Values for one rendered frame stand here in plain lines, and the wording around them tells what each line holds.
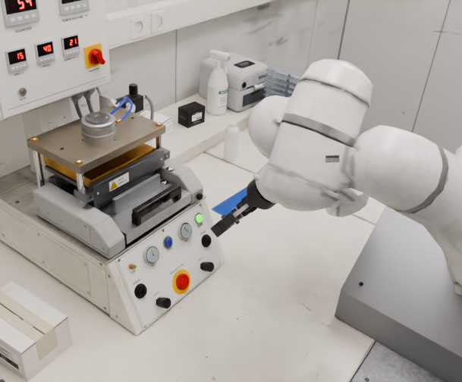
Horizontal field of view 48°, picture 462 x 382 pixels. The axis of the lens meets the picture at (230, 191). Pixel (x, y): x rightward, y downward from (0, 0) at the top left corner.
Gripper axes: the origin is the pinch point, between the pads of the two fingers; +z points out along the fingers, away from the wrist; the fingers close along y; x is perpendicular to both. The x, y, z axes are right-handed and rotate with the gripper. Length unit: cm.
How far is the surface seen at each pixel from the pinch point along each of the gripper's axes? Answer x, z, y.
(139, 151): -26.9, 0.6, 5.8
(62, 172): -32.5, 7.1, 22.4
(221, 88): -44, 31, -70
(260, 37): -64, 43, -133
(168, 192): -13.7, -2.6, 9.1
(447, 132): 37, 46, -234
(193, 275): 5.3, 11.6, 7.7
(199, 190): -10.8, 1.3, -2.3
